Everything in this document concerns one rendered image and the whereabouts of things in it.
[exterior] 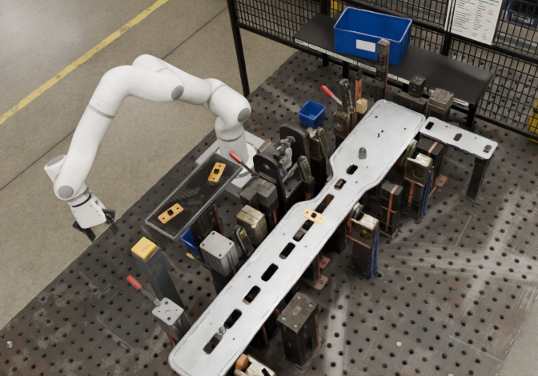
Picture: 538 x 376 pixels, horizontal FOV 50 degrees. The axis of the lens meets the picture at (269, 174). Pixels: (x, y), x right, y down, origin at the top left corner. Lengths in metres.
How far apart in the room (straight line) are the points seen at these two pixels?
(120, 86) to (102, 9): 3.38
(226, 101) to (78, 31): 2.97
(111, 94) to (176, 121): 2.11
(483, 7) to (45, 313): 2.11
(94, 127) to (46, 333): 0.91
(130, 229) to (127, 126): 1.57
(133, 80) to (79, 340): 1.04
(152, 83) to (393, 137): 0.98
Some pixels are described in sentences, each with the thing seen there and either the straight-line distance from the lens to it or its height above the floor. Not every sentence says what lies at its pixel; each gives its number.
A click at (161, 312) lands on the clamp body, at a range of 1.91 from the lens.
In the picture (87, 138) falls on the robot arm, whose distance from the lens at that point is 1.92.
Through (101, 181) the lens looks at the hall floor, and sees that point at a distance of 3.78.
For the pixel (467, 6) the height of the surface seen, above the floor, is 1.30.
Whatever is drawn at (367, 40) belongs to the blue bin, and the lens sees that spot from 2.58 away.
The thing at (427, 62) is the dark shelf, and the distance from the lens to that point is 2.64.
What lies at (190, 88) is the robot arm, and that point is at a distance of 2.08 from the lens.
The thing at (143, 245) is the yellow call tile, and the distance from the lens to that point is 1.94.
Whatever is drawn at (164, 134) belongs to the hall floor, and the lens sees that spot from 3.91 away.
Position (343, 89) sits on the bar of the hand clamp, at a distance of 2.25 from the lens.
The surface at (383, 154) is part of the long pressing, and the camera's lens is 2.28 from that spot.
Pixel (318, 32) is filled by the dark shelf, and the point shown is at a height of 1.03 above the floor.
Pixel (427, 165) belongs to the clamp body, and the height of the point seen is 1.04.
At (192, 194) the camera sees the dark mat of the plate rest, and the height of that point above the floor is 1.16.
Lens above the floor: 2.71
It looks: 50 degrees down
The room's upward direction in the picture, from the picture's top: 9 degrees counter-clockwise
